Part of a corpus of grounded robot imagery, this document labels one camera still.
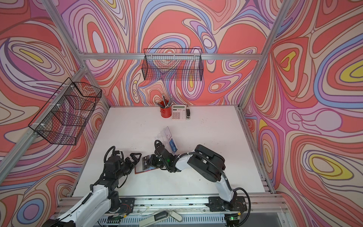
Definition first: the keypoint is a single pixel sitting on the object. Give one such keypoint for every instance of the back wire basket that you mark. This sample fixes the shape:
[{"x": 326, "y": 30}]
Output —
[{"x": 172, "y": 64}]

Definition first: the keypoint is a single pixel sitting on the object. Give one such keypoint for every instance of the red leather card holder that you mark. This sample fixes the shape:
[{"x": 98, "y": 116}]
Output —
[{"x": 144, "y": 165}]

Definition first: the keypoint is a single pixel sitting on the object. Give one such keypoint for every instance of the grey handheld device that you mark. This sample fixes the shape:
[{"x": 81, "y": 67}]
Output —
[{"x": 159, "y": 217}]

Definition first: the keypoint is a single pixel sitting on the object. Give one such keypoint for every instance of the wire basket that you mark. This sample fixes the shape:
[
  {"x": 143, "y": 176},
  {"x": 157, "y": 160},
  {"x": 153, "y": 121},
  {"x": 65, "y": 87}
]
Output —
[
  {"x": 63, "y": 119},
  {"x": 172, "y": 64}
]

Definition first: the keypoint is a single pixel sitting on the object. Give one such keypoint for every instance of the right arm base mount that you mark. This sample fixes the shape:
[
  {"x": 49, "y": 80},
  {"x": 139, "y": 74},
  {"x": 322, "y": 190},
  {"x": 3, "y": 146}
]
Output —
[{"x": 216, "y": 204}]

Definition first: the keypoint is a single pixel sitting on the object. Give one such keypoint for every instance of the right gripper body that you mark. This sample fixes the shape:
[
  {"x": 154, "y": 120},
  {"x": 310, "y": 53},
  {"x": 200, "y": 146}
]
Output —
[{"x": 157, "y": 162}]

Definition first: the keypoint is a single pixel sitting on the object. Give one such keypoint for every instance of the black stapler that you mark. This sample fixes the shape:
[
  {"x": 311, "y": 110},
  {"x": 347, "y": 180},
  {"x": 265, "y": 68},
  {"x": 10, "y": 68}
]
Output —
[{"x": 188, "y": 113}]

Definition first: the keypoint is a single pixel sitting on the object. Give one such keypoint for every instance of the white pink calculator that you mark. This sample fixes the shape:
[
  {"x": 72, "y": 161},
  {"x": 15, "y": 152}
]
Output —
[{"x": 179, "y": 112}]

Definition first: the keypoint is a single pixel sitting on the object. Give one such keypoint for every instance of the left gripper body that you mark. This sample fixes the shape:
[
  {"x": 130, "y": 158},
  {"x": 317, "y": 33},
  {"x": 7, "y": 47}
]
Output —
[{"x": 125, "y": 168}]

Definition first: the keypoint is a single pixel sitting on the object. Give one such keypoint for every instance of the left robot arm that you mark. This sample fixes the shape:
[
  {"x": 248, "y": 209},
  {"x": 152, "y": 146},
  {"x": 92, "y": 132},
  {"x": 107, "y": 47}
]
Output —
[{"x": 102, "y": 196}]

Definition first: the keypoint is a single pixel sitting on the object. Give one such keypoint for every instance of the white VIP card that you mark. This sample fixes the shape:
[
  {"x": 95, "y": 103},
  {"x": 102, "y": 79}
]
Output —
[{"x": 166, "y": 133}]

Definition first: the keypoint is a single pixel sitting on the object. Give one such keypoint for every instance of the left wire basket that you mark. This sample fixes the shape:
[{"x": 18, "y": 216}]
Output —
[{"x": 63, "y": 119}]

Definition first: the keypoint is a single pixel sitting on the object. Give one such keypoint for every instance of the red pen cup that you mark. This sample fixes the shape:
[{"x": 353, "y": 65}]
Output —
[{"x": 165, "y": 112}]

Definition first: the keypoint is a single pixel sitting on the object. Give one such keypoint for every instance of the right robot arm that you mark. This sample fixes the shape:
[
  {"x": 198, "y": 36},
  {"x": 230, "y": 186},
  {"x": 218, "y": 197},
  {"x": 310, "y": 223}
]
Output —
[{"x": 209, "y": 165}]

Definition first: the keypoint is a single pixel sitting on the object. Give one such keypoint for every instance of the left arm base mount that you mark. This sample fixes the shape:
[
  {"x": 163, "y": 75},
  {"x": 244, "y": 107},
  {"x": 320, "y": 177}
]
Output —
[{"x": 126, "y": 206}]

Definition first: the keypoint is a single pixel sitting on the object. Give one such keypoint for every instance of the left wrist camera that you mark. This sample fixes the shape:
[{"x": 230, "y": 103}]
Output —
[{"x": 116, "y": 157}]

